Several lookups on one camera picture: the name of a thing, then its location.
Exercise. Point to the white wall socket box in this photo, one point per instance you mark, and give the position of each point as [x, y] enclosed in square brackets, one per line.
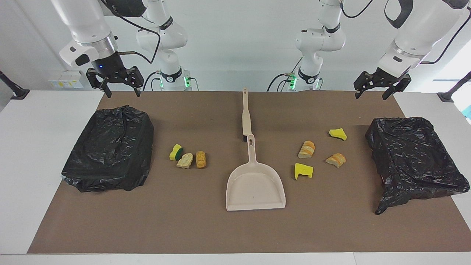
[66, 80]

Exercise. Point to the notched yellow sponge piece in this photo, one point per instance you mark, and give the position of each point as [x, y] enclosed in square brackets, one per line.
[302, 172]

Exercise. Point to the teal box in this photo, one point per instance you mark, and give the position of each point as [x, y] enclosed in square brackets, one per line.
[468, 112]

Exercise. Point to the brown table mat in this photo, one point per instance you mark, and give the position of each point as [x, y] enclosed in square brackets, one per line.
[235, 232]

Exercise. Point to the beige hand brush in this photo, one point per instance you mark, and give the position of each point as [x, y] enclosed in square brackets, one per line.
[246, 121]

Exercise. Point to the toasted bread slice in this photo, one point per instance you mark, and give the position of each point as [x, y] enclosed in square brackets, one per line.
[336, 160]

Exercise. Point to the black bag lined bin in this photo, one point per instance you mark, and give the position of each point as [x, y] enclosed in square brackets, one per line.
[106, 147]
[412, 158]

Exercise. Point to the beige plastic dustpan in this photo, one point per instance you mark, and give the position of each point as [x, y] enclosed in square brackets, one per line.
[254, 187]

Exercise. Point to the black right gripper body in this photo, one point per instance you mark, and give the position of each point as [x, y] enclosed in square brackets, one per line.
[108, 66]

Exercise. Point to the black clamp stand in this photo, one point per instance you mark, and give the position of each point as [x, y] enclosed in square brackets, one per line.
[447, 96]
[18, 94]

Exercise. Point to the brown bread roll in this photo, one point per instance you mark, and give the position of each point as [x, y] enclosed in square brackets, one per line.
[201, 159]

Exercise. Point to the small yellow sponge piece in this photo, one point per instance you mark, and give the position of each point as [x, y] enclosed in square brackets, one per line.
[337, 134]

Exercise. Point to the pale bread chunk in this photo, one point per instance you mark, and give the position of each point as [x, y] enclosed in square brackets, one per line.
[185, 161]

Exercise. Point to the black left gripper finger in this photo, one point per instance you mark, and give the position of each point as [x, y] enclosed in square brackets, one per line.
[364, 81]
[404, 85]

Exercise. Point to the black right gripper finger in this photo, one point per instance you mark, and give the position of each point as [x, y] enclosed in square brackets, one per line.
[96, 78]
[135, 78]

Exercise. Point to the yellow green sponge piece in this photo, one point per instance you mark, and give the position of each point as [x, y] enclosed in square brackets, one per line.
[174, 152]

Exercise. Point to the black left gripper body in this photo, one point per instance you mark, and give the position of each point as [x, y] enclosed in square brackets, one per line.
[386, 79]

